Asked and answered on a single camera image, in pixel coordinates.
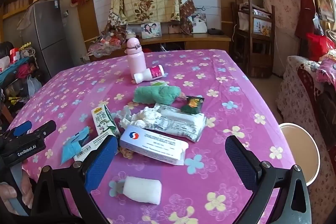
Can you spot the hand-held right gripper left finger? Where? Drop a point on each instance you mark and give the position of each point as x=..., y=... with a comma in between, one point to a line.
x=101, y=161

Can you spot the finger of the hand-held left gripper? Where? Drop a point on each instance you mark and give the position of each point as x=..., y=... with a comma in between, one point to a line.
x=44, y=129
x=22, y=128

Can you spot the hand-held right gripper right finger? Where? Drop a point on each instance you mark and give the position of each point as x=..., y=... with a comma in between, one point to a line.
x=240, y=161

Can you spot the white barcode card box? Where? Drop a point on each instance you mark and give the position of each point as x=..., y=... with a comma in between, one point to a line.
x=86, y=148

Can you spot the blue packet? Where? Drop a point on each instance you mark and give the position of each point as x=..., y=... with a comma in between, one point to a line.
x=72, y=146

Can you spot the green white milk carton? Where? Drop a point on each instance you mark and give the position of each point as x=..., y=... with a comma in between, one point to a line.
x=105, y=121

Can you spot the white medicine box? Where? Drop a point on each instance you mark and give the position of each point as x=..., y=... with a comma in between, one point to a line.
x=153, y=145

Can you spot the white tissue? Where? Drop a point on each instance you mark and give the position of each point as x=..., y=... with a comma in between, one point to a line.
x=147, y=116

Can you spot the dark snack packet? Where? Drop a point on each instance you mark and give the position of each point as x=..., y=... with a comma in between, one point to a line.
x=193, y=104

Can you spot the person's left hand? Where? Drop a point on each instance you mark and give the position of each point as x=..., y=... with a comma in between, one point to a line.
x=8, y=192

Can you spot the crumpled clear plastic wrapper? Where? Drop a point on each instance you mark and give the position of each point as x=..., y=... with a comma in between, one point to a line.
x=124, y=116

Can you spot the pile of clothes and bags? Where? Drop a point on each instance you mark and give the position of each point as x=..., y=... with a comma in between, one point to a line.
x=18, y=74

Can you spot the white wet wipes packet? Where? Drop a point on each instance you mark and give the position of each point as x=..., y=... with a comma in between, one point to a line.
x=181, y=124

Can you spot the sofa with floral cover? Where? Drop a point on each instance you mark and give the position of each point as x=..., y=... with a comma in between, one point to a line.
x=296, y=98

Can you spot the green towel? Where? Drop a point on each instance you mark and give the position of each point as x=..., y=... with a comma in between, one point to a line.
x=157, y=94

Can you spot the grey refrigerator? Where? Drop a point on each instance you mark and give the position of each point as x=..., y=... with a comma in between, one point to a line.
x=47, y=37

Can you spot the pink flower print tablecloth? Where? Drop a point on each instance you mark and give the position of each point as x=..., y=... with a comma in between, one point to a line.
x=199, y=77

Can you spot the white pink label medicine bottle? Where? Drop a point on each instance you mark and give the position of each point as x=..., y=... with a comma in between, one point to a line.
x=153, y=73

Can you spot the pile of plastic bags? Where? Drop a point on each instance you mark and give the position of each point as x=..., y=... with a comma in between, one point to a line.
x=105, y=44

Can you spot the pink water bottle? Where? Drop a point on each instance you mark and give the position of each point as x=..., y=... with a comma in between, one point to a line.
x=136, y=58

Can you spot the wooden cabinet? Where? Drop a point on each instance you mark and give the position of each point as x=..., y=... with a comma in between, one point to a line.
x=204, y=43

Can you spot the pink printed blanket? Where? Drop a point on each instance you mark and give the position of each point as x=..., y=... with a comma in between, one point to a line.
x=326, y=69

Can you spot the flat black device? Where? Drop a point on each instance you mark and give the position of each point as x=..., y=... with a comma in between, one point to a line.
x=215, y=31

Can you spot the red plastic bag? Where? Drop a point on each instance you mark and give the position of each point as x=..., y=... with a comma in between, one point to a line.
x=319, y=47

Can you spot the wedding photo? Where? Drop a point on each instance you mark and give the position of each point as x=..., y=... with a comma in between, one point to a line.
x=198, y=23

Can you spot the hanging red cloth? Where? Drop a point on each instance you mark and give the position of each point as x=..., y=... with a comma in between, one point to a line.
x=305, y=14

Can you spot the couple photo frame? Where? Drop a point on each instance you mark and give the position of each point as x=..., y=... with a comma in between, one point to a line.
x=151, y=30

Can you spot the small wooden photo frame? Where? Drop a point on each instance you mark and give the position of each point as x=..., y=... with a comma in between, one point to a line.
x=174, y=28

